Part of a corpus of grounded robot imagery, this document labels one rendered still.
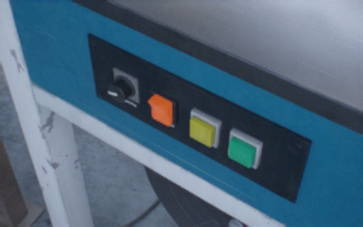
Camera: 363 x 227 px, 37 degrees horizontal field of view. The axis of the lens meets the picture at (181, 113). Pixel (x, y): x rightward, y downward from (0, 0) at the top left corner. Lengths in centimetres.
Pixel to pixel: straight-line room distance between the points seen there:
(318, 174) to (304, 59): 10
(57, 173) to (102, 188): 42
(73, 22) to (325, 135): 28
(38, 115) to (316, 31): 43
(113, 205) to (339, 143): 85
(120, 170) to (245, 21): 86
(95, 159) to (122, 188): 11
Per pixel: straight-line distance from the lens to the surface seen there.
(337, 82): 44
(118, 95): 55
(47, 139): 81
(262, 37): 47
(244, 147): 49
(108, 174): 130
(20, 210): 123
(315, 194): 51
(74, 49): 60
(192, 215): 102
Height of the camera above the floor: 102
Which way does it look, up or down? 46 degrees down
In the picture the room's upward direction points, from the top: straight up
